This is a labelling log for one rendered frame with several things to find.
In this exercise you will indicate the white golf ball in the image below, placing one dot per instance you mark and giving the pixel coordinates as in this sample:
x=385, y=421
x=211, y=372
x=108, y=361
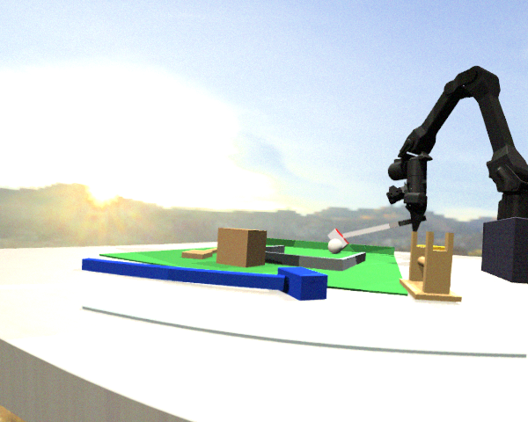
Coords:
x=335, y=246

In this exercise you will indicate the blue golf putter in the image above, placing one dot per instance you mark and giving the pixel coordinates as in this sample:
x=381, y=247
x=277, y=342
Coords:
x=300, y=283

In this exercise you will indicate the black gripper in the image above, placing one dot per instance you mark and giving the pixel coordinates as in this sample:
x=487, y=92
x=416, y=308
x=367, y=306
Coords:
x=416, y=199

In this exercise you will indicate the yellow block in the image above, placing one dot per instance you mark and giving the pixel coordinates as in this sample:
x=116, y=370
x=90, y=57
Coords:
x=437, y=248

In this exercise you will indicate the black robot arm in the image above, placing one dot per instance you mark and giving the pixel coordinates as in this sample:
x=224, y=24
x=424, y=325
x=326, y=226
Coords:
x=507, y=167

